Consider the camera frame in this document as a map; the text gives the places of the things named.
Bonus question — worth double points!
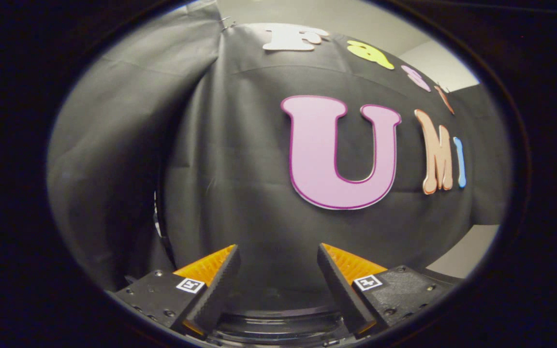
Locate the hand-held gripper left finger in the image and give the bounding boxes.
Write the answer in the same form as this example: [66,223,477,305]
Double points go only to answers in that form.
[114,244,240,339]

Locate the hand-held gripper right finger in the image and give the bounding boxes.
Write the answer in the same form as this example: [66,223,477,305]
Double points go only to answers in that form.
[317,243,455,339]

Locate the grey washing machine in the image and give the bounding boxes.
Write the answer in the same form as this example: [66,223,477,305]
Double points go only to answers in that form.
[208,304,356,347]

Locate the black backdrop cloth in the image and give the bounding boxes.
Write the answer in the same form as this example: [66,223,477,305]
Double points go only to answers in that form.
[46,0,511,300]

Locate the beige cabinet with dark top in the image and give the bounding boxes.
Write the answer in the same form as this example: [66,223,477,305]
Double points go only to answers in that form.
[426,225,500,282]

